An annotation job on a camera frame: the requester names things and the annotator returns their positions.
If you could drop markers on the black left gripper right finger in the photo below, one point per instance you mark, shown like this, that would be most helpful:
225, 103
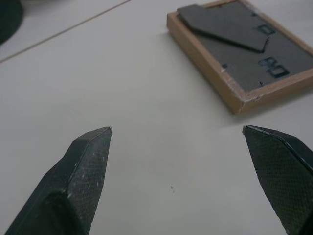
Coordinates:
281, 171

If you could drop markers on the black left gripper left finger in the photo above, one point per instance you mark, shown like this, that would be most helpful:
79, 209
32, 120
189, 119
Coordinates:
73, 176

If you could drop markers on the dark round object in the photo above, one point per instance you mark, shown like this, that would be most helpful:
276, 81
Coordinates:
8, 17

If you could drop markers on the wooden picture frame face down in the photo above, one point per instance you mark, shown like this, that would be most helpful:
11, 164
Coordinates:
239, 49

